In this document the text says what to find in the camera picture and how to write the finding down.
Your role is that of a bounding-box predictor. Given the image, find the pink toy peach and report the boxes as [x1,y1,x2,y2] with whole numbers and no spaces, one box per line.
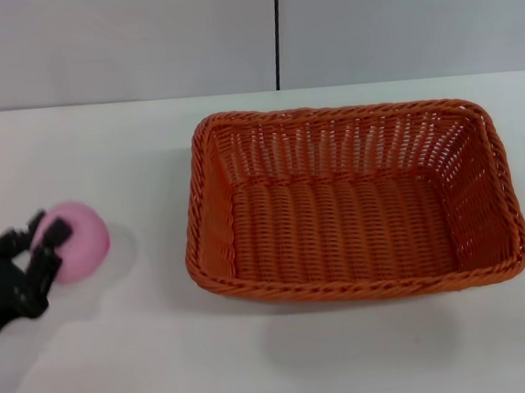
[26,196,115,289]

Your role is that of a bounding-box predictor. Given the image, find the orange woven plastic basket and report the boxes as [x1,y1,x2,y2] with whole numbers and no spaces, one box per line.
[172,85,525,319]

